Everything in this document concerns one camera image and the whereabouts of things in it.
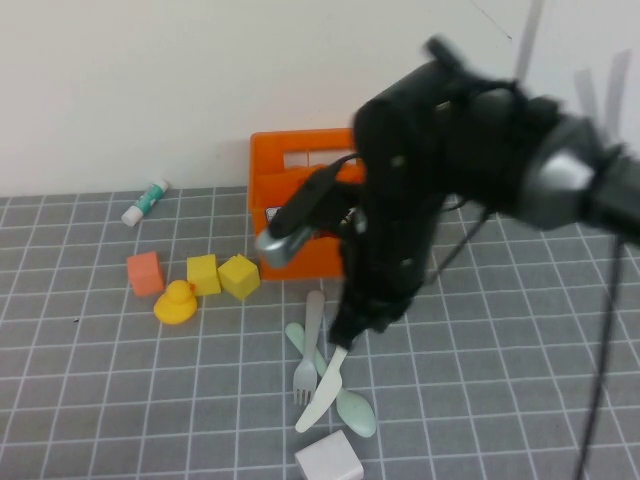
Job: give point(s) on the orange plastic cutlery crate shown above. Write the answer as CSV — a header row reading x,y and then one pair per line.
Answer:
x,y
320,267

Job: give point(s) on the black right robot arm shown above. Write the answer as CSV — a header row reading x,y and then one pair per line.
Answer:
x,y
550,165

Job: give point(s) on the mint green plastic spoon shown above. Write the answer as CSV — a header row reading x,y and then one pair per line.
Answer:
x,y
357,415

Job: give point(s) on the yellow foam cube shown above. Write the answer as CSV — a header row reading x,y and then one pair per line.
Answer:
x,y
240,277
203,276

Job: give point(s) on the orange foam cube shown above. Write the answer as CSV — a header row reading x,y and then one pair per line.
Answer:
x,y
146,275

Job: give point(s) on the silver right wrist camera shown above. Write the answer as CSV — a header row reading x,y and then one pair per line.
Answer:
x,y
282,247

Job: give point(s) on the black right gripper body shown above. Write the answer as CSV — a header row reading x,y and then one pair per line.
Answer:
x,y
395,200

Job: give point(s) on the yellow rubber duck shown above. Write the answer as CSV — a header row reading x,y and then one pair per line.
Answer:
x,y
174,307

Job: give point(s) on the white green glue stick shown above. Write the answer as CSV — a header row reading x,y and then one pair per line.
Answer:
x,y
145,203

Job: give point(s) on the grey plastic fork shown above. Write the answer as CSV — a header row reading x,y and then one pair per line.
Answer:
x,y
315,310

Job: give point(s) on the paper label spoon character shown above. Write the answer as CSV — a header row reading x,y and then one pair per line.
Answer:
x,y
272,214

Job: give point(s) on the cream plastic knife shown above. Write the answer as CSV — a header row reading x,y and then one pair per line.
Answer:
x,y
325,395

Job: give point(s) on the pale lilac white block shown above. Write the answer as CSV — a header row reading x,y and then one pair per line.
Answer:
x,y
330,457

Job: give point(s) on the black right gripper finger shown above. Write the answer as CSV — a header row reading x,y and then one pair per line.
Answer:
x,y
387,315
352,325

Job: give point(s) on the grey checked tablecloth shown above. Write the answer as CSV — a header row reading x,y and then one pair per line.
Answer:
x,y
500,360

